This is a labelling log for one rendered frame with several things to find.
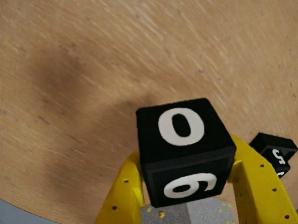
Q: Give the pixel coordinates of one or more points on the black digit cube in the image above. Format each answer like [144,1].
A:
[278,161]
[185,151]

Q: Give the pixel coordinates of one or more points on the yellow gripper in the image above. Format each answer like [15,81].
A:
[259,194]

